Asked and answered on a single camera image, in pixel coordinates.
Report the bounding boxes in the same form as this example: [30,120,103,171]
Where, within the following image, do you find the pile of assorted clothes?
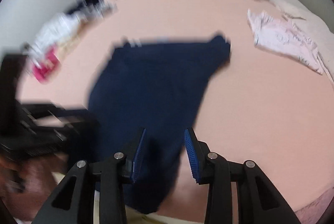
[30,12,81,57]

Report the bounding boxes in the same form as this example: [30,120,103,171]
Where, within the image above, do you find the navy garment with white trim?
[66,0,105,18]

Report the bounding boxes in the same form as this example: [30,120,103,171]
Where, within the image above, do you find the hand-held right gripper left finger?
[31,127,147,224]

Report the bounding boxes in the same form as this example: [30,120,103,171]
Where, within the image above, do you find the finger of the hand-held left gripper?
[49,106,101,151]

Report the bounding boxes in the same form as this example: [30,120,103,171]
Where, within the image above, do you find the grey patterned small garment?
[96,1,116,15]

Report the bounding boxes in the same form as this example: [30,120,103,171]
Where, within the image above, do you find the pink printed folded pajamas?
[247,8,324,75]

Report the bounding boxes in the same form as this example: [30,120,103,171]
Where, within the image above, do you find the pink fluffy rug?
[0,156,334,222]

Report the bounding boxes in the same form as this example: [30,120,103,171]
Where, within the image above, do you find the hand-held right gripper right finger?
[184,127,300,224]

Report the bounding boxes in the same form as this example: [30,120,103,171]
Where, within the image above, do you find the pale yellow garment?
[56,31,84,57]

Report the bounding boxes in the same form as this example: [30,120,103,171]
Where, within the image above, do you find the pink sheeted bed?
[16,0,334,216]

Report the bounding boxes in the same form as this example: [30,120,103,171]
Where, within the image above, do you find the navy striped pants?
[87,33,231,215]

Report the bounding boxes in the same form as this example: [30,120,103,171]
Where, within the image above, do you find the pink red garment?
[31,48,62,83]

